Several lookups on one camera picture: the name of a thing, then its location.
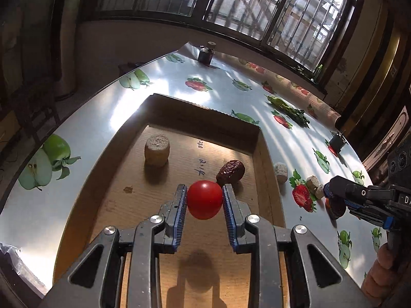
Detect fruit-print tablecloth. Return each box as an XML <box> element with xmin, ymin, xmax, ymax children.
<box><xmin>0</xmin><ymin>42</ymin><xmax>382</xmax><ymax>299</ymax></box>

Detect white standing air conditioner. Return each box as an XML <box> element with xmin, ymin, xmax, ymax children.
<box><xmin>53</xmin><ymin>0</ymin><xmax>81</xmax><ymax>100</ymax></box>

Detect green leafy vegetables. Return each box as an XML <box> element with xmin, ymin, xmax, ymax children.
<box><xmin>266</xmin><ymin>94</ymin><xmax>310</xmax><ymax>127</ymax></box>

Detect person's right hand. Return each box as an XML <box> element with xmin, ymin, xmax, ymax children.
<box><xmin>361</xmin><ymin>242</ymin><xmax>411</xmax><ymax>302</ymax></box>

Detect dark jar at table edge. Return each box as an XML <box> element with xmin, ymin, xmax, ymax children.
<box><xmin>197</xmin><ymin>42</ymin><xmax>216</xmax><ymax>66</ymax></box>

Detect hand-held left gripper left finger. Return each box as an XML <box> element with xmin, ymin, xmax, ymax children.
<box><xmin>39</xmin><ymin>184</ymin><xmax>188</xmax><ymax>308</ymax></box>

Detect red cherry tomato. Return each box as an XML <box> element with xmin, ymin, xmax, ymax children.
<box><xmin>187</xmin><ymin>180</ymin><xmax>223</xmax><ymax>220</ymax></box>

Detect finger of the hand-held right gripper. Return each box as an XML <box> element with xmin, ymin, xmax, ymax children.
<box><xmin>345</xmin><ymin>200</ymin><xmax>395</xmax><ymax>230</ymax></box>
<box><xmin>323</xmin><ymin>175</ymin><xmax>395</xmax><ymax>201</ymax></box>

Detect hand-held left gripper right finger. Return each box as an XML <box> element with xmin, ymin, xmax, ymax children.
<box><xmin>222</xmin><ymin>184</ymin><xmax>373</xmax><ymax>308</ymax></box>

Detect brown cardboard box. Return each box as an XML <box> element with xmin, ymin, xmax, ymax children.
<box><xmin>53</xmin><ymin>93</ymin><xmax>291</xmax><ymax>308</ymax></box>

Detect barred window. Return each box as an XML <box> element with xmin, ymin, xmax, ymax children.
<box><xmin>93</xmin><ymin>0</ymin><xmax>363</xmax><ymax>74</ymax></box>

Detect large wrinkled red date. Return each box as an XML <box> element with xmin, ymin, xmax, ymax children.
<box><xmin>216</xmin><ymin>160</ymin><xmax>246</xmax><ymax>185</ymax></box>

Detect clear plastic bag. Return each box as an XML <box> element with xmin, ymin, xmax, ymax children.
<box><xmin>0</xmin><ymin>242</ymin><xmax>49</xmax><ymax>297</ymax></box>

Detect black binder clip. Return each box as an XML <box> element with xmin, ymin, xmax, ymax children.
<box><xmin>328</xmin><ymin>130</ymin><xmax>347</xmax><ymax>151</ymax></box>

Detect dark red date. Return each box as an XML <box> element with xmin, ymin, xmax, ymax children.
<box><xmin>325</xmin><ymin>197</ymin><xmax>347</xmax><ymax>220</ymax></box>

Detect dark wooden chair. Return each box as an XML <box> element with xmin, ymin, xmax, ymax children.
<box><xmin>13</xmin><ymin>80</ymin><xmax>61</xmax><ymax>142</ymax></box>

